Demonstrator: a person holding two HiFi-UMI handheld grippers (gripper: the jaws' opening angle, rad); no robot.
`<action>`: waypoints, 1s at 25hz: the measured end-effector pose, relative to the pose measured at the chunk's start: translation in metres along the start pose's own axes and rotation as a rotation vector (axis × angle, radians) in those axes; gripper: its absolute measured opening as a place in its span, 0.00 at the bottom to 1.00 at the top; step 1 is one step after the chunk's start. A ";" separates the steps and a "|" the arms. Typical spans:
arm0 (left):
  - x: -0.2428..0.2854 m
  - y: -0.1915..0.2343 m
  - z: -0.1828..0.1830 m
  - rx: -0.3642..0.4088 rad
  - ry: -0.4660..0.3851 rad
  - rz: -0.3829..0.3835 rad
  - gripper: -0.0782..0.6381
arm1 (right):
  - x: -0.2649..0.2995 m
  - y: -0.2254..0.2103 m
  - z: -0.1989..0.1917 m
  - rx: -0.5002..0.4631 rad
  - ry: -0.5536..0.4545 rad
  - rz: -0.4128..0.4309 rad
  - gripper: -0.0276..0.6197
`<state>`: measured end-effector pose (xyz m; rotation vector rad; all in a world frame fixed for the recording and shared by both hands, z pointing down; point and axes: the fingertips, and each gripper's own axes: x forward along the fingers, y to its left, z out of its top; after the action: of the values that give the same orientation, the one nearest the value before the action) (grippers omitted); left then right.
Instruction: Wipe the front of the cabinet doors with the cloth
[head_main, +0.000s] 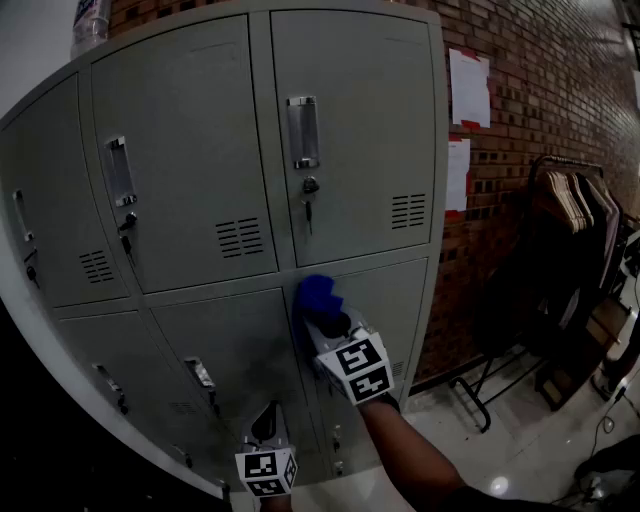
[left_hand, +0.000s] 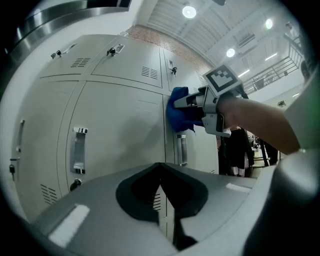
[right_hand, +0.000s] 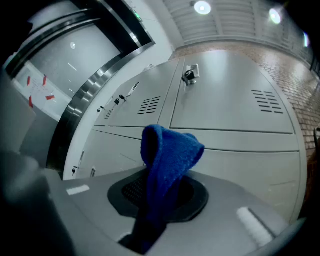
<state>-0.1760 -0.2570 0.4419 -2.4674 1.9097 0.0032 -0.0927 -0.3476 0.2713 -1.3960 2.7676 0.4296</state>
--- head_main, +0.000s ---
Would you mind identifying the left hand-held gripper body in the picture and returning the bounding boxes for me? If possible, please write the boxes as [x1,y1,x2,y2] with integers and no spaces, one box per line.
[233,398,300,499]

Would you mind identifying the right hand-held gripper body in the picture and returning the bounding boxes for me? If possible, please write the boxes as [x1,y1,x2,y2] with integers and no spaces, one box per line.
[304,304,396,407]

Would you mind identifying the grey metal locker door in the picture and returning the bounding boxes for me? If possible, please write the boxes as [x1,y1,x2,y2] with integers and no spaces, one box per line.
[282,257,430,416]

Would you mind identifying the blue cloth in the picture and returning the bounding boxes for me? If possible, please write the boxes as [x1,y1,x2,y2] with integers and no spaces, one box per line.
[292,273,347,351]

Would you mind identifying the person's left forearm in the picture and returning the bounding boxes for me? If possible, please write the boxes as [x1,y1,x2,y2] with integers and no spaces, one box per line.
[257,494,296,512]

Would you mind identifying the person's right forearm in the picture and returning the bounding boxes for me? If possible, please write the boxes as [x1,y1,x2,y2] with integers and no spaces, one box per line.
[357,394,469,512]

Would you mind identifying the grey metal locker cabinet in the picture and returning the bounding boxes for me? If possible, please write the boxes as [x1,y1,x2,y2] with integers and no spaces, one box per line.
[0,0,449,501]

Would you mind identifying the white paper sheet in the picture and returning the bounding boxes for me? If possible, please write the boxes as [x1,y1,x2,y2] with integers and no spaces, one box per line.
[448,48,492,130]
[446,138,472,212]

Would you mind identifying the brown wooden stand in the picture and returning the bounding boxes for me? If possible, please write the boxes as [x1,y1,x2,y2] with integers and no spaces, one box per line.
[534,294,632,412]

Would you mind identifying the row of wooden hangers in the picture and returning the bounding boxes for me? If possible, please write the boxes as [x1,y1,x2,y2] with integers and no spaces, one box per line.
[542,169,596,234]

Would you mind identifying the dark hanging garments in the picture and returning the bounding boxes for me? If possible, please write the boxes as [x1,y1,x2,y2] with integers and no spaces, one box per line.
[574,172,626,301]

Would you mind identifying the black clothes rack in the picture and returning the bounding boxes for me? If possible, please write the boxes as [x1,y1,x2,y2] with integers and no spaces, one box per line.
[449,154,631,434]

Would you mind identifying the black floor cable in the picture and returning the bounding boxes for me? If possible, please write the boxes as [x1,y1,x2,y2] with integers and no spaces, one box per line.
[574,384,631,501]

